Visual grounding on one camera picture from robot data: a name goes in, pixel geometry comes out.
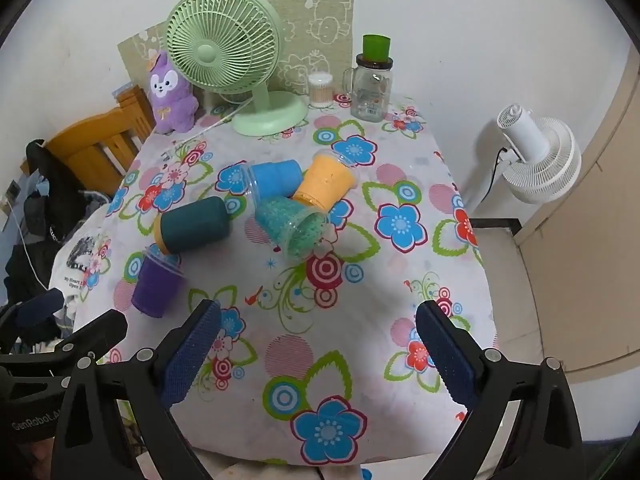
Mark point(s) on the green desk fan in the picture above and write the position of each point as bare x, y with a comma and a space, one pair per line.
222, 45

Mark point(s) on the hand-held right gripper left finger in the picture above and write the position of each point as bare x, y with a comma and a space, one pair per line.
192, 352

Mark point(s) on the cotton swab container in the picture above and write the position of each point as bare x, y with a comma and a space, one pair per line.
320, 91

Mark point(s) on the purple plush toy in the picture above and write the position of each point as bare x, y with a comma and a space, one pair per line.
170, 95

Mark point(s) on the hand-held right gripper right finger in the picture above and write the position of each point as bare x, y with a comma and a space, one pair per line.
446, 360

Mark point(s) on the blue cup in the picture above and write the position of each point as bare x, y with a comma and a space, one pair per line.
277, 176

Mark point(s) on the glass mug jar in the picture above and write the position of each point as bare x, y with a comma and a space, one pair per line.
372, 92

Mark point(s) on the orange cup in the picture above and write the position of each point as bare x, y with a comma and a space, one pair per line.
325, 180

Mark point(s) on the black clothing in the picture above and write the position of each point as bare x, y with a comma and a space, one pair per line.
50, 190

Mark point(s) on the purple cup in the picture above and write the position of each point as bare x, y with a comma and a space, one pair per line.
152, 290

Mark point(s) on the clear cup with green beads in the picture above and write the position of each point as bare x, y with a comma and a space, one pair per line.
290, 225

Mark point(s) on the white printed shirt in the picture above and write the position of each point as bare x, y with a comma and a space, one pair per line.
82, 260

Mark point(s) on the beige cartoon printed board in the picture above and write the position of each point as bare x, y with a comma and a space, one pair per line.
320, 25

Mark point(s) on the wooden chair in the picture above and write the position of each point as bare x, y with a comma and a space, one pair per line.
90, 145

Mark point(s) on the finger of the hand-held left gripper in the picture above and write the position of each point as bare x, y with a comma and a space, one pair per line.
92, 334
37, 308

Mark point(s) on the floral tablecloth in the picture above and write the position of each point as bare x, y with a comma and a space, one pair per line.
280, 310

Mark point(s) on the white fan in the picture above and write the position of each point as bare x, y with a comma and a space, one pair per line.
545, 155

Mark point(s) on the small green cup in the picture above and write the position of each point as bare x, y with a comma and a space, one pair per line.
376, 47

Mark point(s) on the beige cabinet panel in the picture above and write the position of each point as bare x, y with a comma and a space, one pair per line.
600, 210

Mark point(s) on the dark teal cup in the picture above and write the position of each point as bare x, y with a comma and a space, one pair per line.
195, 223

